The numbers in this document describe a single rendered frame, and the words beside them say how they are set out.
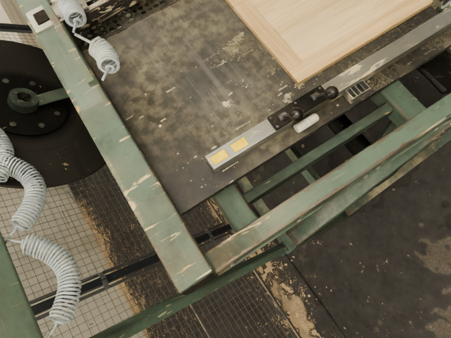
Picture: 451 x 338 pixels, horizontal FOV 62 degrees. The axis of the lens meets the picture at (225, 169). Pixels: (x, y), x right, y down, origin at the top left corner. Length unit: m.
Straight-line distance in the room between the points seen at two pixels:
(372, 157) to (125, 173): 0.70
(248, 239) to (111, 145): 0.47
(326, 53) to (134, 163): 0.71
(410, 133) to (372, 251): 1.69
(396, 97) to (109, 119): 0.91
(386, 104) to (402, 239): 1.48
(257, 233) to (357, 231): 1.83
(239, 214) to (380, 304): 1.98
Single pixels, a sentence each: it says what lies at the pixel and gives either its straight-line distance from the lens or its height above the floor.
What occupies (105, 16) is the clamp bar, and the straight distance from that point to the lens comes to 1.51.
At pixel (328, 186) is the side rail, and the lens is 1.07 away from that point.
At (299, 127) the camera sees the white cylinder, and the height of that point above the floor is 1.41.
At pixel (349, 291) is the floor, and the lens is 3.02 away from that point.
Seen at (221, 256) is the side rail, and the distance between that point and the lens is 1.01.
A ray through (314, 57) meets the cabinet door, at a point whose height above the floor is 1.25.
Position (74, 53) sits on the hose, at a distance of 1.11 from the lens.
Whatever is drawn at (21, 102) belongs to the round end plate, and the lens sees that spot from 1.66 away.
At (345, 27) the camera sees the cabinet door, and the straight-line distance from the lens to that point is 1.40.
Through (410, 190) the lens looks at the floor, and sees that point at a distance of 2.57.
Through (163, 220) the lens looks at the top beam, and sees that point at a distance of 1.00.
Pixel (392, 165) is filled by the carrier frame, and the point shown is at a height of 0.79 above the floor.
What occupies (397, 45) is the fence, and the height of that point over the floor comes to 1.09.
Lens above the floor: 2.37
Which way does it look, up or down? 44 degrees down
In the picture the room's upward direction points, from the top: 105 degrees counter-clockwise
